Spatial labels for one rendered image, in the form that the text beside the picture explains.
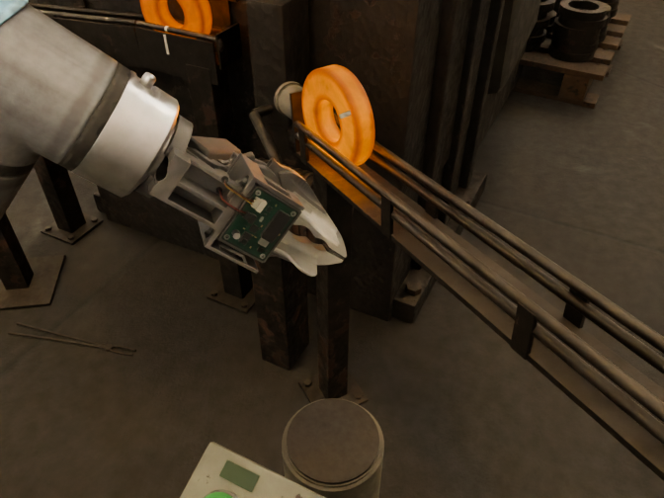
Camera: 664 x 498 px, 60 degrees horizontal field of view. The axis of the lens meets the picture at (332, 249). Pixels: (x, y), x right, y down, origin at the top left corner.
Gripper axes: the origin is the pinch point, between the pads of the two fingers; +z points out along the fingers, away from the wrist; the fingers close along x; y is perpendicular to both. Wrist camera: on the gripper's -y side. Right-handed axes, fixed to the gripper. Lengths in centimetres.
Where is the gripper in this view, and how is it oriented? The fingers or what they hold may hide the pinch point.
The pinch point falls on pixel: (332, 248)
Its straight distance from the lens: 58.4
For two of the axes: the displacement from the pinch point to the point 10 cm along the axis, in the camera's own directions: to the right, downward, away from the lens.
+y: 3.0, 4.4, -8.4
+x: 5.9, -7.8, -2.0
